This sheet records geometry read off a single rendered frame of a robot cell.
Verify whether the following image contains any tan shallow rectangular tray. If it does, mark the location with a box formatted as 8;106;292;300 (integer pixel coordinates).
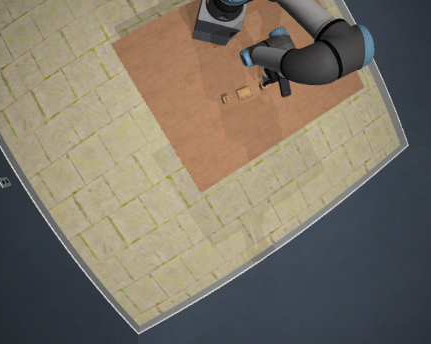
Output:
236;87;252;99

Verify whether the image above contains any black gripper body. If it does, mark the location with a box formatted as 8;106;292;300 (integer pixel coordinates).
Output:
263;68;285;83

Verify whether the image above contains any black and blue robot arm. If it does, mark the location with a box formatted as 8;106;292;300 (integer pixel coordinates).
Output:
206;0;375;98

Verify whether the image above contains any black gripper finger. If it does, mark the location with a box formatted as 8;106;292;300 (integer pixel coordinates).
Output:
262;74;272;86

